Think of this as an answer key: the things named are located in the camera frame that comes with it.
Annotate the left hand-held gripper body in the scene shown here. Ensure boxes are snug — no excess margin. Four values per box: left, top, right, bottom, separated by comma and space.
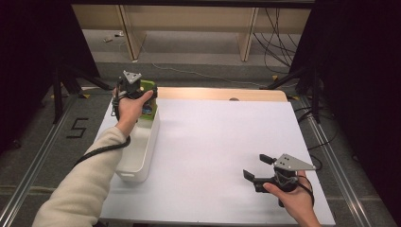
116, 69, 149, 100

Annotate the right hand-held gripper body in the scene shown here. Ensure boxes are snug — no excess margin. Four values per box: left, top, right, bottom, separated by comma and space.
253, 152, 317, 194

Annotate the green phone case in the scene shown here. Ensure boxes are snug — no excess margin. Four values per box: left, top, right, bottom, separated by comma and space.
138, 79, 158, 122

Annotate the white plastic bin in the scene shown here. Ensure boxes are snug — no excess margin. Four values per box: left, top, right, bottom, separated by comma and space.
114, 108, 161, 183

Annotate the person's left hand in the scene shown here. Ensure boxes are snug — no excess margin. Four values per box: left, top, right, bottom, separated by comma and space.
112, 89, 155, 137

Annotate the person's right hand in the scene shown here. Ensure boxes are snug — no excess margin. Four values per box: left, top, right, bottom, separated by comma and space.
262, 169, 317, 219

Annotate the black metal stand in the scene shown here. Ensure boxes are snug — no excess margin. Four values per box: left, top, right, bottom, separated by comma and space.
266, 65, 323, 125
51, 61, 112, 125

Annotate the wooden shelf unit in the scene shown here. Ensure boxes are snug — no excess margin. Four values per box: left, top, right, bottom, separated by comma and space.
71, 4, 312, 62

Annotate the black curtain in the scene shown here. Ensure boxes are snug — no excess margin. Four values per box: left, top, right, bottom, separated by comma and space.
288, 0, 401, 219
0, 0, 101, 154

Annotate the thin black cable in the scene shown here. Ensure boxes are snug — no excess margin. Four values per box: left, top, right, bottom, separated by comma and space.
296, 174, 316, 206

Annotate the metal floor rail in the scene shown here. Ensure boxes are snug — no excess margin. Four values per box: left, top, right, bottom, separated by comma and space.
0, 94, 80, 227
298, 94, 380, 227

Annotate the white floor cable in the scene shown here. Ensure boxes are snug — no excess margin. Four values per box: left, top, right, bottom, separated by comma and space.
150, 61, 263, 88

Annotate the thick black cable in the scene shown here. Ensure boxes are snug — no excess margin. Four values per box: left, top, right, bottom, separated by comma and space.
73, 94, 132, 168

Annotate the bundle of black floor cables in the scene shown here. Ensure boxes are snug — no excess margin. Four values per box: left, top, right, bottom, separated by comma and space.
253, 7, 299, 76

